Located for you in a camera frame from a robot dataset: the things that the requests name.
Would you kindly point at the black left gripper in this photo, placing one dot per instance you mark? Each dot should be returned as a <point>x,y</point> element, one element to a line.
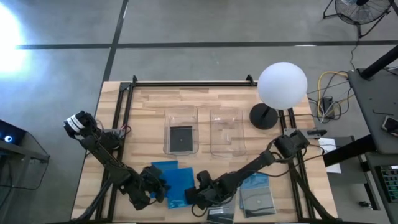
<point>146,186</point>

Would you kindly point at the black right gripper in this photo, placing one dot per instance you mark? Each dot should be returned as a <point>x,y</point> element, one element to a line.
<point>205,193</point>

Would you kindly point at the clear grey jewel case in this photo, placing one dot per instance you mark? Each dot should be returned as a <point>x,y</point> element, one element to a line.
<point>258,202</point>

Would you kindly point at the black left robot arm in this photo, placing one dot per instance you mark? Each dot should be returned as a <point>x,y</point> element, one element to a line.
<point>102,152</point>

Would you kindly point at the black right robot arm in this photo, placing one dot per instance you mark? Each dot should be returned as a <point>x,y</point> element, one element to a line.
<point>248,168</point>

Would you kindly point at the clear plastic bin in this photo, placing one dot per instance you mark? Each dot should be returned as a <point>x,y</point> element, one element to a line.
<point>227,130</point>
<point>181,115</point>

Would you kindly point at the white globe lamp black base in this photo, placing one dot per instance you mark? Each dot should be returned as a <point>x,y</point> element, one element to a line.
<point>282,85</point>

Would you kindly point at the white paper sheet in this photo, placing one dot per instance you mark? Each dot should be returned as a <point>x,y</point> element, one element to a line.
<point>332,161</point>

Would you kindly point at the black box blue light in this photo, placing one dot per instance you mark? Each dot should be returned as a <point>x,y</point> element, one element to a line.
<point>9,135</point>

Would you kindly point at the black desk bar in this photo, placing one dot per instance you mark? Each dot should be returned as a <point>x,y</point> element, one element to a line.
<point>348,151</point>

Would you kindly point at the black power adapter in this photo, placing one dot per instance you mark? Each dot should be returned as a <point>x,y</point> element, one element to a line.
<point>327,104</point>

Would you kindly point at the small black object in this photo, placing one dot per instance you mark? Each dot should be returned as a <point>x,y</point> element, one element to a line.
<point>364,204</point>

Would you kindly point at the keyboard with coloured keys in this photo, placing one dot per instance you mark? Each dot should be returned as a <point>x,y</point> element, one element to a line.
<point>390,183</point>

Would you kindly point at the black allen key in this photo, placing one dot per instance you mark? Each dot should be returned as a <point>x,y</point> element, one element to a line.
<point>377,112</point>

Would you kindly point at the grey side table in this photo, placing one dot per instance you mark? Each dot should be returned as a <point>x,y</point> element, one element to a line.
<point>373,102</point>

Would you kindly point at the smartphone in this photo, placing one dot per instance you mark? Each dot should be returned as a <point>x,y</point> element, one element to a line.
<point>391,125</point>

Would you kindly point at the black pole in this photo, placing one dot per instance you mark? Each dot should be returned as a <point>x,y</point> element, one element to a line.
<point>379,63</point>

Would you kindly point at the black floor fan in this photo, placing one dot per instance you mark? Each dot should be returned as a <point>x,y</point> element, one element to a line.
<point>362,11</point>

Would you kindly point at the black aluminium table frame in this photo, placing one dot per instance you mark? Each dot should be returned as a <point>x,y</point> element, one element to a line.
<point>186,84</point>

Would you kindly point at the silver bracket plate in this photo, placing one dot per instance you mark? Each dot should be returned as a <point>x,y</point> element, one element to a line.
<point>289,132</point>

